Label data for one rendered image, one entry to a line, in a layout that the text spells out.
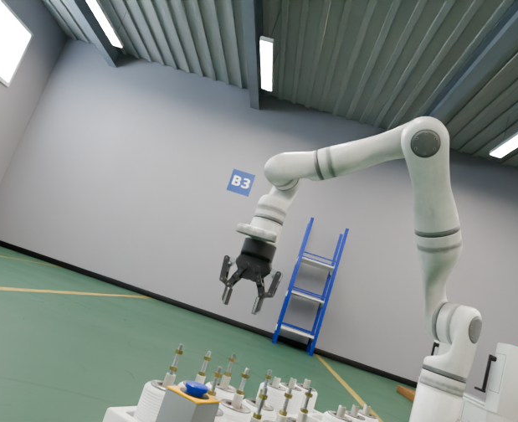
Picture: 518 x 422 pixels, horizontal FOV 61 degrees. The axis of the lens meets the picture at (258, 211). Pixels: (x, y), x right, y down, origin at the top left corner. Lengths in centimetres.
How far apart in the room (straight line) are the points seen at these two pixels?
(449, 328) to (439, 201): 28
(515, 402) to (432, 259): 329
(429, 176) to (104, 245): 719
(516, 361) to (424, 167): 338
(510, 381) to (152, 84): 700
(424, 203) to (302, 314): 643
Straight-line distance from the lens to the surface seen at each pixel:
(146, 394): 106
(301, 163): 98
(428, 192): 95
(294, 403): 164
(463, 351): 107
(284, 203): 99
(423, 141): 93
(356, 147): 98
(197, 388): 80
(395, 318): 758
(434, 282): 104
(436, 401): 106
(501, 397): 418
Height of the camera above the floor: 50
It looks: 11 degrees up
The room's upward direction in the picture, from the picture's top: 19 degrees clockwise
